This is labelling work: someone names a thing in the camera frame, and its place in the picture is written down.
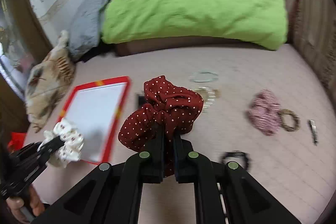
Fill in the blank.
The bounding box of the white floral scrunchie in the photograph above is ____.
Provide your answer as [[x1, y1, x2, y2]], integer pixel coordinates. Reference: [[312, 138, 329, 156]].
[[38, 118, 84, 168]]

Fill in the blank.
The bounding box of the black bead bracelet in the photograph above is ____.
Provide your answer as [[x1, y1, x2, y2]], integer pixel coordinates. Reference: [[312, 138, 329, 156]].
[[220, 151, 252, 171]]

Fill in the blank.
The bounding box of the pink plaid scrunchie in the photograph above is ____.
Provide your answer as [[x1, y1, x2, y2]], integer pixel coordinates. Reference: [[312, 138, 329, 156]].
[[247, 89, 281, 136]]

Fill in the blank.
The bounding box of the pearl bracelet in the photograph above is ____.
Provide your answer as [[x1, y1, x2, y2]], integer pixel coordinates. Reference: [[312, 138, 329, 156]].
[[194, 86, 221, 113]]

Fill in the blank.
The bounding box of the red polka dot scrunchie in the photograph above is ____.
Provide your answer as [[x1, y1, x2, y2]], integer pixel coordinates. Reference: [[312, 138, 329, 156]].
[[118, 75, 203, 152]]

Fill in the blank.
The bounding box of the gold beaded bracelet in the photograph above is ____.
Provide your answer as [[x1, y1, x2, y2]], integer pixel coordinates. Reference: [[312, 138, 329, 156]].
[[278, 109, 301, 132]]

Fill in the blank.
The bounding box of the black hair pin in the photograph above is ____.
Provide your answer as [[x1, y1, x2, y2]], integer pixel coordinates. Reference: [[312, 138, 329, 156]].
[[308, 119, 318, 145]]

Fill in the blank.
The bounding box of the left hand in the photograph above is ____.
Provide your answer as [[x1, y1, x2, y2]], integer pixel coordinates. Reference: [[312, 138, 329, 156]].
[[6, 185, 45, 223]]

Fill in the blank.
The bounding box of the red bag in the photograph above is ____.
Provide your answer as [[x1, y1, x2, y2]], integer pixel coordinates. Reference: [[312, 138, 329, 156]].
[[7, 132, 27, 152]]

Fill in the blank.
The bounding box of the red tray box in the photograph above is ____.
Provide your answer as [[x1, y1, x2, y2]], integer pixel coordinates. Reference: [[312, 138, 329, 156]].
[[58, 76, 131, 165]]

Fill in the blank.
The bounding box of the leaf pattern beige pillow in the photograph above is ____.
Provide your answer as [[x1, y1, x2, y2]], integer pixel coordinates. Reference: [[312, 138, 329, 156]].
[[25, 30, 75, 132]]

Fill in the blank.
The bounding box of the grey quilted pillow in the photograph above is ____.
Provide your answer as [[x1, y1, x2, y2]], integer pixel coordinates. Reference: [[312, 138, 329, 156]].
[[68, 0, 109, 61]]

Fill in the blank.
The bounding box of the brown folded blanket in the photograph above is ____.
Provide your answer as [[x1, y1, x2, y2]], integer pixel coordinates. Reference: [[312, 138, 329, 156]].
[[116, 36, 264, 56]]

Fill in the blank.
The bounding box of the striped beige cushion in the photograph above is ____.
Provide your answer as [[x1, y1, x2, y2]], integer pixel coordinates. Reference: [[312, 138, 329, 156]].
[[293, 0, 335, 93]]

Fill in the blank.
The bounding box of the green duvet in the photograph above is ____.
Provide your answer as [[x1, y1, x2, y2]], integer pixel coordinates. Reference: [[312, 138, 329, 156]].
[[102, 0, 288, 50]]

